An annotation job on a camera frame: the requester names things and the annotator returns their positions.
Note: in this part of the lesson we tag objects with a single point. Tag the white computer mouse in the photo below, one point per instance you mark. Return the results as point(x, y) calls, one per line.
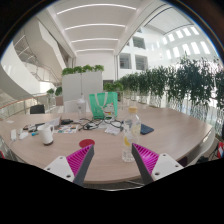
point(23, 135)

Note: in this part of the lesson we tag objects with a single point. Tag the white tissue packet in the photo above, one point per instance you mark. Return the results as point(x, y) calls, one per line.
point(112, 130)

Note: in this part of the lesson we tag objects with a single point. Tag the colourful sticker sheet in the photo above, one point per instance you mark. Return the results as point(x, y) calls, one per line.
point(66, 129)

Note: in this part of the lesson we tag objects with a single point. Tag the white chair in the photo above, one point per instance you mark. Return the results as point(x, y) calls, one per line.
point(70, 106)

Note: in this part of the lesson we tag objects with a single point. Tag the clear shaker bottle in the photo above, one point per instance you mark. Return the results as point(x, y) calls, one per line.
point(81, 106)

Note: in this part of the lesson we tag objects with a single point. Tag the white planter cabinet with greenery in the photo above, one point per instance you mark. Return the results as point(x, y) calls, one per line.
point(81, 85)

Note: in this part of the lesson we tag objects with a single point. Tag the row of green potted trees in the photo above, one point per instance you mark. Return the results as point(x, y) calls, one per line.
point(186, 80)

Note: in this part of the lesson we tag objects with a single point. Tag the white ceramic mug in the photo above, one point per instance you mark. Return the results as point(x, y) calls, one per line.
point(46, 133)

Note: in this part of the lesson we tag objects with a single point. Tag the small potted plants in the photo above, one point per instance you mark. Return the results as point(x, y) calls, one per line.
point(58, 91)

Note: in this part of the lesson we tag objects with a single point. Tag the open white booklet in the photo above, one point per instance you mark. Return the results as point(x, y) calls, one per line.
point(53, 121)

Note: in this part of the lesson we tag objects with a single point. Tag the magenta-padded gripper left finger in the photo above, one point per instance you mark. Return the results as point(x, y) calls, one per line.
point(63, 166)

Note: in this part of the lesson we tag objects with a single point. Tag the flat round red coaster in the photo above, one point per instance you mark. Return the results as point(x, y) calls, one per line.
point(86, 143)

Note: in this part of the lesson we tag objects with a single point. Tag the black flat device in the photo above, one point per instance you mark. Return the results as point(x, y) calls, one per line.
point(66, 121)

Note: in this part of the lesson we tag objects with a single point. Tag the white power strip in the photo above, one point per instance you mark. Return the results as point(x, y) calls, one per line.
point(13, 134)

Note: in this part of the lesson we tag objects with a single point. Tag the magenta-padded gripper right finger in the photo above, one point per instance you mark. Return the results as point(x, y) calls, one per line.
point(163, 165)

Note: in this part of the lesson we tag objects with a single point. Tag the clear lemon water bottle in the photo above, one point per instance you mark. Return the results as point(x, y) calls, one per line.
point(131, 135)

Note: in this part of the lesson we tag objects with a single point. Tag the long ceiling light strips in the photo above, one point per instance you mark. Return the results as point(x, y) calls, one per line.
point(95, 25)

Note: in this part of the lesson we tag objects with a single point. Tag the black office chair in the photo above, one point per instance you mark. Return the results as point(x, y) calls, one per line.
point(37, 109)

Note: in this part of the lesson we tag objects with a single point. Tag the green cat-print tote bag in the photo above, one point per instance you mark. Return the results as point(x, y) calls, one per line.
point(103, 105)

